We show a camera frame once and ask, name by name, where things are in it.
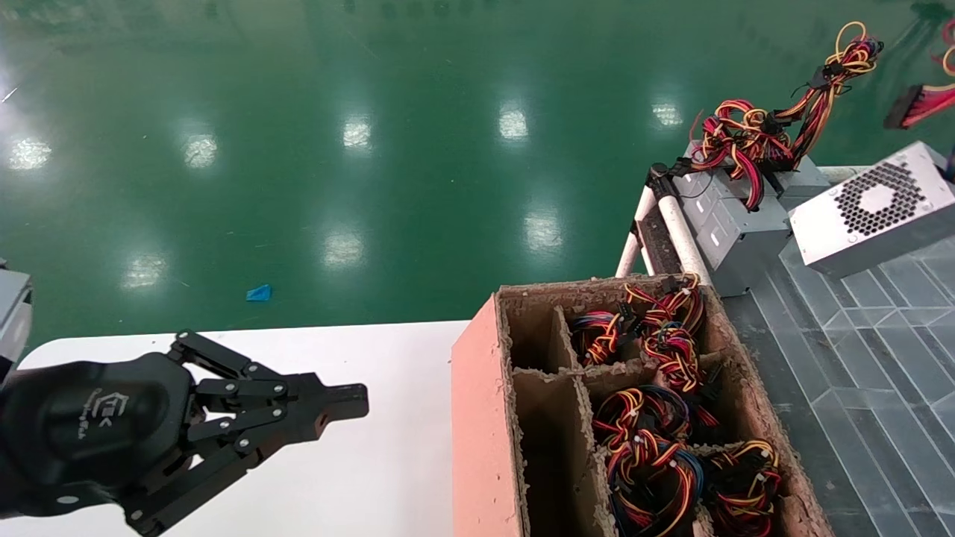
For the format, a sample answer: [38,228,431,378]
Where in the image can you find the cardboard box with dividers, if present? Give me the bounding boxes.
[450,274,835,537]

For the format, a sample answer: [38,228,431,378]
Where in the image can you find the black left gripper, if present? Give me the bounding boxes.
[0,330,369,536]

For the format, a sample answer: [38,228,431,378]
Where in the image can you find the power supply coloured cable bundle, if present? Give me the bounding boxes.
[593,384,721,450]
[571,274,707,393]
[606,436,707,537]
[704,440,784,537]

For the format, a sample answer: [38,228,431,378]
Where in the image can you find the grey power supply with cables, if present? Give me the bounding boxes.
[768,21,884,213]
[675,99,793,297]

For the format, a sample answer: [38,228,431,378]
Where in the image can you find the black roller track strip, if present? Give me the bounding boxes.
[640,207,681,275]

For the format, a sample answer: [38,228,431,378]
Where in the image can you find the black pipe joint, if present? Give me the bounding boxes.
[646,163,676,201]

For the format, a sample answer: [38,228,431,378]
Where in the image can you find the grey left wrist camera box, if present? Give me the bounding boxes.
[0,261,32,381]

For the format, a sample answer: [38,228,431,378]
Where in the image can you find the grey power supply with fan grille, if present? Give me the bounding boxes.
[789,19,955,279]

